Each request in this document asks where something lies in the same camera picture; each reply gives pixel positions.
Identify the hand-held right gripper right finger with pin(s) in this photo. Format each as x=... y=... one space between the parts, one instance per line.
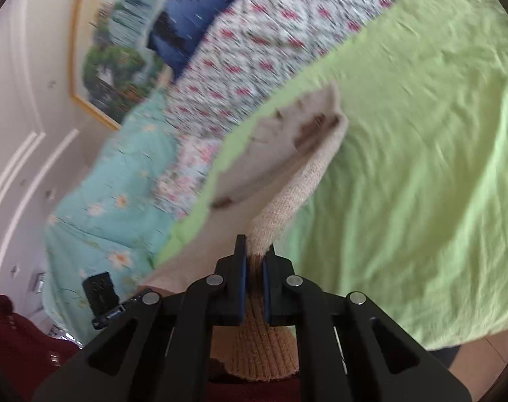
x=266 y=289

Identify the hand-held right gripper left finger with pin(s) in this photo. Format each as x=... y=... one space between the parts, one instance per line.
x=242 y=284

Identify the beige knitted garment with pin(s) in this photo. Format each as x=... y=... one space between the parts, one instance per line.
x=275 y=217

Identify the person's dark red clothing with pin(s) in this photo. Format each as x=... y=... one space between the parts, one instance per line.
x=15 y=343

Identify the light blue floral quilt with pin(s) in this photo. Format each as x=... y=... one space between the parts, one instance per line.
x=111 y=184

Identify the green bed sheet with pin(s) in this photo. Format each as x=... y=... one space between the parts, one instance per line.
x=404 y=155

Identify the white red floral quilt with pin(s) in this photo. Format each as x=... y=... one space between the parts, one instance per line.
x=245 y=58

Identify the framed landscape painting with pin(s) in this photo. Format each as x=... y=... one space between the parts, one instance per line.
x=111 y=63

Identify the dark blue pillow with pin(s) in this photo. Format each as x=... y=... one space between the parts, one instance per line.
x=195 y=8

